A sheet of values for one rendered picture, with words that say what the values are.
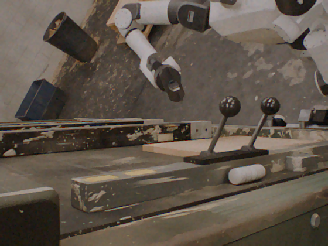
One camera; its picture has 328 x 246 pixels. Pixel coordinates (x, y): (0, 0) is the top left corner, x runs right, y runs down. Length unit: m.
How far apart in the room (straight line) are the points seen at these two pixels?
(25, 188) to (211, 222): 0.15
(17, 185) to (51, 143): 0.95
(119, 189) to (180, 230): 0.26
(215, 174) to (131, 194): 0.18
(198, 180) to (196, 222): 0.33
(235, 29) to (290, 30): 0.37
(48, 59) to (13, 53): 0.57
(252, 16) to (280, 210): 0.88
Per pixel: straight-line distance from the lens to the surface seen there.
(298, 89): 2.69
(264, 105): 0.72
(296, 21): 0.88
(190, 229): 0.29
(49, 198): 0.20
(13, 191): 0.20
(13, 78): 6.20
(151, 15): 1.43
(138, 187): 0.55
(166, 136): 1.42
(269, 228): 0.36
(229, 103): 0.62
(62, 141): 1.19
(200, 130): 1.54
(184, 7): 1.34
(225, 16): 1.23
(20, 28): 6.32
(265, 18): 1.16
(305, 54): 1.64
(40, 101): 5.23
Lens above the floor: 1.98
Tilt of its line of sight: 35 degrees down
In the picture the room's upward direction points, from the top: 55 degrees counter-clockwise
